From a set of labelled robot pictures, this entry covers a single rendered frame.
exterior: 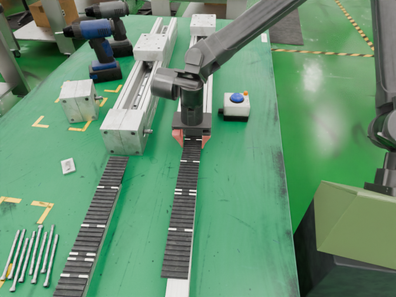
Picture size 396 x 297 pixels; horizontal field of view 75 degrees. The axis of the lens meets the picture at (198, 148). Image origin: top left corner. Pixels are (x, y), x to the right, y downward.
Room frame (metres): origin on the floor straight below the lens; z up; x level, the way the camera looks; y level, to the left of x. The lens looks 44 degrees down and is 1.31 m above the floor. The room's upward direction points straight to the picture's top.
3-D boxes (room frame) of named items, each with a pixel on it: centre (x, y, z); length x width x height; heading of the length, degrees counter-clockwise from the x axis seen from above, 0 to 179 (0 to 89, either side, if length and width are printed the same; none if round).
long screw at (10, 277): (0.23, 0.37, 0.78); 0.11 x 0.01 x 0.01; 12
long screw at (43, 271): (0.24, 0.31, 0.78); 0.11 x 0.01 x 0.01; 12
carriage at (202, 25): (1.24, -0.02, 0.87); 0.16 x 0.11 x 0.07; 177
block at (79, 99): (0.72, 0.37, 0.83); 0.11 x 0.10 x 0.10; 102
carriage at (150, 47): (1.01, 0.18, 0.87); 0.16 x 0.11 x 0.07; 177
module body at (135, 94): (1.01, 0.18, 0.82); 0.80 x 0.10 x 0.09; 177
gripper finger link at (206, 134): (0.54, 0.00, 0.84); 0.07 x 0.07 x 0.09; 87
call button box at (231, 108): (0.71, -0.12, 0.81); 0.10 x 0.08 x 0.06; 87
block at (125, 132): (0.56, 0.19, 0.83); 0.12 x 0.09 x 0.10; 87
